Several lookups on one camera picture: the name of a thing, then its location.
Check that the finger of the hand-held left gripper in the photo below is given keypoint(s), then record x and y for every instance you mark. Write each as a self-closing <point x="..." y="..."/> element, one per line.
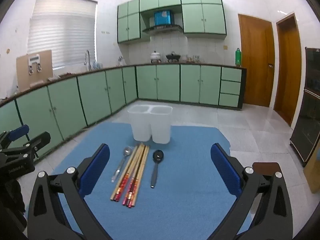
<point x="18" y="130"/>
<point x="40" y="139"/>

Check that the range hood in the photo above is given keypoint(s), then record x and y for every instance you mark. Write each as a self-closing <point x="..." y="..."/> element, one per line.
<point x="162" y="29"/>

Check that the green base cabinets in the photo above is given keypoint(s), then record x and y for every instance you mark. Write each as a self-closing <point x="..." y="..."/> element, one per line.
<point x="167" y="82"/>

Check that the bundle of chopsticks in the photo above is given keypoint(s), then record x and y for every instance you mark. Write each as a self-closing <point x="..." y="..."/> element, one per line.
<point x="135" y="175"/>

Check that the black wok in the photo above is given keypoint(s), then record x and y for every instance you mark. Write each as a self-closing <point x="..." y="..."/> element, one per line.
<point x="173" y="56"/>

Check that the chrome sink faucet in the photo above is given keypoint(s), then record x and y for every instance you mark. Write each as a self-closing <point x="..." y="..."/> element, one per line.
<point x="88" y="55"/>

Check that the small wall tap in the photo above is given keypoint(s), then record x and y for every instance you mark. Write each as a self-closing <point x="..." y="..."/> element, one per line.
<point x="120" y="59"/>

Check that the white double utensil holder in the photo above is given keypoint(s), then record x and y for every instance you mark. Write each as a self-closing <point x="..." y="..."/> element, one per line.
<point x="160" y="127"/>

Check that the brown stool seat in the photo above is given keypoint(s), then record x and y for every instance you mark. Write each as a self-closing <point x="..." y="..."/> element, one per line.
<point x="265" y="167"/>

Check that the white window blind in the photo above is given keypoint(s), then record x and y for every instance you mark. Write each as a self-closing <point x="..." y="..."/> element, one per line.
<point x="62" y="30"/>

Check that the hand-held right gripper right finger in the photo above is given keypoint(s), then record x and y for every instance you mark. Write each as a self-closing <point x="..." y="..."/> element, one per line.
<point x="225" y="170"/>

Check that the green bottle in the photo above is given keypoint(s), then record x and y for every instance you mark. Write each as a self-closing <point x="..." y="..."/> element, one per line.
<point x="238" y="57"/>

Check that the silver metal spoon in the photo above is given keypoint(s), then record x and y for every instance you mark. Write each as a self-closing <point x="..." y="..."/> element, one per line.
<point x="127" y="151"/>

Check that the glass jar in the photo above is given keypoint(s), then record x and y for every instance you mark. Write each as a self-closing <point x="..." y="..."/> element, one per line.
<point x="196" y="58"/>

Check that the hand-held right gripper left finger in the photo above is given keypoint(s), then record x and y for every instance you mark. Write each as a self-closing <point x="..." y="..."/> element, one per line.
<point x="97" y="167"/>

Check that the blue table mat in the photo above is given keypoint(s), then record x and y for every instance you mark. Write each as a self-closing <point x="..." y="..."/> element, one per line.
<point x="185" y="180"/>

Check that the green wall cabinets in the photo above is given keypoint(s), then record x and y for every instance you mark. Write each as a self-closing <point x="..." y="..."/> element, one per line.
<point x="195" y="17"/>

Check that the cardboard box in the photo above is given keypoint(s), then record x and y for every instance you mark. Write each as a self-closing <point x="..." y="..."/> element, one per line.
<point x="25" y="80"/>

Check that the white cooking pot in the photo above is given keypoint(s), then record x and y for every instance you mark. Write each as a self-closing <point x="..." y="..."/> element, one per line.
<point x="155" y="56"/>

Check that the blue box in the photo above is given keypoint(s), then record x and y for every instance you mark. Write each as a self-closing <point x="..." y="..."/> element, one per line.
<point x="163" y="17"/>

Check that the black glass-door cabinet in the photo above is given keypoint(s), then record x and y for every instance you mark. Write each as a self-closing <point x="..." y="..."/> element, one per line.
<point x="307" y="120"/>

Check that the black spoon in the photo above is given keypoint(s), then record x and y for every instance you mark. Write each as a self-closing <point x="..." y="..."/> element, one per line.
<point x="158" y="156"/>

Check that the wooden door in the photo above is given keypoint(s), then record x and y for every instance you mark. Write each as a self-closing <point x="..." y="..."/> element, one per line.
<point x="287" y="75"/>
<point x="255" y="60"/>

